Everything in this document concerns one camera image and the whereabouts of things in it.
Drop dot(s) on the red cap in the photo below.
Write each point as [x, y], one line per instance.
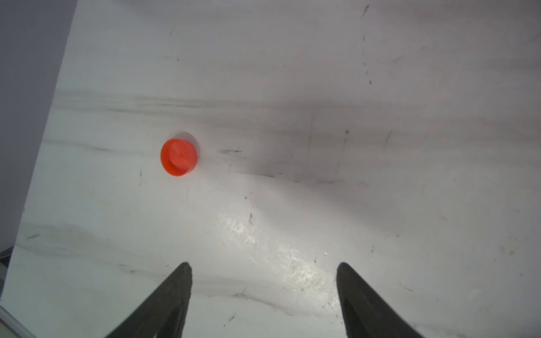
[178, 157]

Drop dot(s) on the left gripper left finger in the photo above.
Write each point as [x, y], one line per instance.
[163, 313]

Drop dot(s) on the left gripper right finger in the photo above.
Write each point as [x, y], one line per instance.
[364, 312]

